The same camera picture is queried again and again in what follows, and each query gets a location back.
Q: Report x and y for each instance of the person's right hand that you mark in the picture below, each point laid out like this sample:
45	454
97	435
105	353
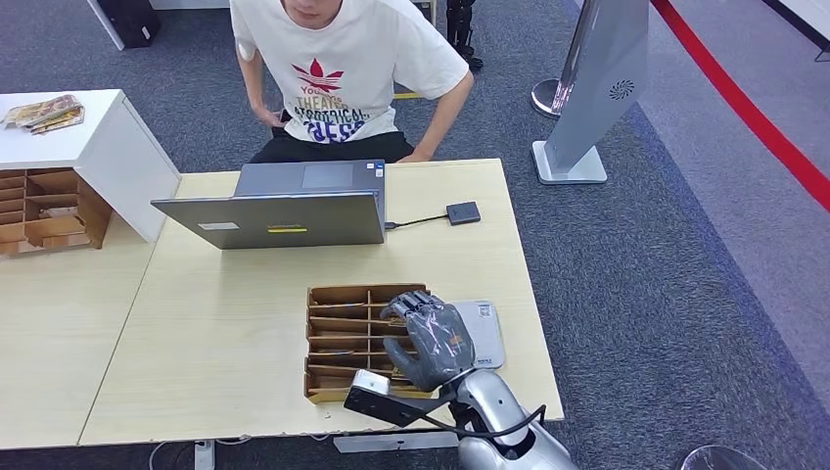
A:
271	117

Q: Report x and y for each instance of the person's left hand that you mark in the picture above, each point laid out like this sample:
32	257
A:
415	157

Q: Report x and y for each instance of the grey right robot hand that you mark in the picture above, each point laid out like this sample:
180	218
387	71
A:
434	344

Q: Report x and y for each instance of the grey white card reader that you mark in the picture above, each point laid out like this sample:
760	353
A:
489	331

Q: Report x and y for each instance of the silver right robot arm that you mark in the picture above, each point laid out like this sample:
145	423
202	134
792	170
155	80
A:
493	402

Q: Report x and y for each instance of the person's right forearm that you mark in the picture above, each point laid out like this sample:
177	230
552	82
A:
254	84

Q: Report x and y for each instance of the person's left forearm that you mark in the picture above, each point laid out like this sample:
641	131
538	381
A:
447	110

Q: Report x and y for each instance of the wooden slotted card organiser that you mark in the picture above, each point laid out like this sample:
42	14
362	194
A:
337	324

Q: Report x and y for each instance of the person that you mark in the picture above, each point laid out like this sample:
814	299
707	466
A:
350	52

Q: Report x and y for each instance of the small black square device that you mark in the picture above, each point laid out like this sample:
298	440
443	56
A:
463	213

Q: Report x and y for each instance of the grey laptop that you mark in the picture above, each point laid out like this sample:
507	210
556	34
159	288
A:
275	220

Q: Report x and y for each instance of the long grey power strip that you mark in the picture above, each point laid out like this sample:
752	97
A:
389	444

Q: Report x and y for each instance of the black robot legs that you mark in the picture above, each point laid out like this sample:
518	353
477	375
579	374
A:
461	32

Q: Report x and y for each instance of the chrome stanchion base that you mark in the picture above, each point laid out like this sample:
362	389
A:
544	97

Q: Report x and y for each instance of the white cabinet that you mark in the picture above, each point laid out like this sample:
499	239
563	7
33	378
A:
117	155

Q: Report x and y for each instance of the black box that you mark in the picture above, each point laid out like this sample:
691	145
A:
129	23

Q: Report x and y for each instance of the grey kiosk stand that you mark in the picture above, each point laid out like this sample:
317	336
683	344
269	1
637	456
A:
596	84

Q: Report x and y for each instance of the stack of printed cards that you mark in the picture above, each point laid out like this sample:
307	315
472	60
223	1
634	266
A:
42	115

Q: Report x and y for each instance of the wooden pigeonhole shelf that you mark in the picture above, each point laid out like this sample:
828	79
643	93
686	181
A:
58	214

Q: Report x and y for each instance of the white power strip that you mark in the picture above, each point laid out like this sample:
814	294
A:
204	457

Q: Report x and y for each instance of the round transparent dome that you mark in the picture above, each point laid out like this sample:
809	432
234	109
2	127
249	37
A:
720	460

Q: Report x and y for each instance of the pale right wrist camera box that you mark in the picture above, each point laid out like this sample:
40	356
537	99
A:
373	383

